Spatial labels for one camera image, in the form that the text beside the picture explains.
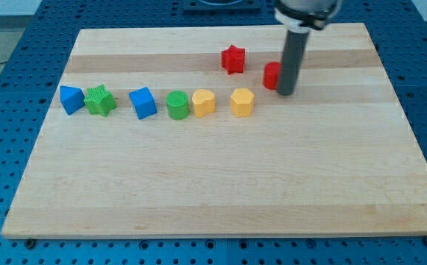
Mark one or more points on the yellow heart block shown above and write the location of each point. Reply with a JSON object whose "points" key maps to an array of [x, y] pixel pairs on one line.
{"points": [[204, 102]]}

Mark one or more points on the yellow hexagon block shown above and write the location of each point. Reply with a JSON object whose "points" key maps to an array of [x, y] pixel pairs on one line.
{"points": [[242, 102]]}

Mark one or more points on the green cylinder block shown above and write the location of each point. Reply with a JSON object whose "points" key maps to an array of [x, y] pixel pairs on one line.
{"points": [[177, 105]]}

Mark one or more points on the red star block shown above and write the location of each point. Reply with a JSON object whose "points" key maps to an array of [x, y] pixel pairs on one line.
{"points": [[233, 59]]}

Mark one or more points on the blue cube block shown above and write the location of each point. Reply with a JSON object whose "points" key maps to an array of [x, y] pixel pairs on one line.
{"points": [[143, 103]]}

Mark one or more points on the red cylinder block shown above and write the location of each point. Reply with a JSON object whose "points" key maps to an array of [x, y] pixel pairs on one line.
{"points": [[271, 74]]}

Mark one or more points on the green star block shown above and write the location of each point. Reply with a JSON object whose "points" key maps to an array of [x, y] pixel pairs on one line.
{"points": [[99, 101]]}

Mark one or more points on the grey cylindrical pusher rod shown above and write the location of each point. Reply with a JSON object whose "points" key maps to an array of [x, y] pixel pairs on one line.
{"points": [[292, 57]]}

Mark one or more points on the wooden board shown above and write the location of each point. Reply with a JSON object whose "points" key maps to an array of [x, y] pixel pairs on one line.
{"points": [[337, 158]]}

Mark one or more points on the blue triangle block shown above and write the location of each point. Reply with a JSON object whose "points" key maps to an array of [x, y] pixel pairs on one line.
{"points": [[72, 99]]}

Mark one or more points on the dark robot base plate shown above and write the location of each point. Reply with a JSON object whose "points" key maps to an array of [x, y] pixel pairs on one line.
{"points": [[220, 6]]}

